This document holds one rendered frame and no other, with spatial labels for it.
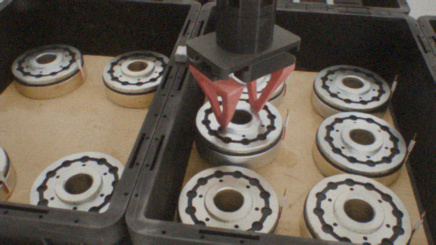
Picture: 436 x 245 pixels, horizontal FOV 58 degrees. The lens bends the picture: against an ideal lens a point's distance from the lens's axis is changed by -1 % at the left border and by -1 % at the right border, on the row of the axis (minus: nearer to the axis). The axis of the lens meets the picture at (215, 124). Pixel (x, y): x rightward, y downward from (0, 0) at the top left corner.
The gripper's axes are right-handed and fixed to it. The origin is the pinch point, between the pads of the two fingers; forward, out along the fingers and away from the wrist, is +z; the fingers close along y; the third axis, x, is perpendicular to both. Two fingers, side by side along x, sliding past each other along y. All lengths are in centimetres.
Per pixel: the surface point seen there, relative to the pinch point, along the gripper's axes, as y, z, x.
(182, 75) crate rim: 4.1, -3.8, -5.3
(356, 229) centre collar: 0.1, 2.9, 17.4
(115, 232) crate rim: 19.1, -1.9, 7.9
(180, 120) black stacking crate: 7.4, -1.7, -0.9
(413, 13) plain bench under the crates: -80, 16, -21
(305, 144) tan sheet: -7.7, 6.0, 4.4
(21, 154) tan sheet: 21.7, 6.6, -15.7
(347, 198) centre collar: -2.1, 2.7, 14.6
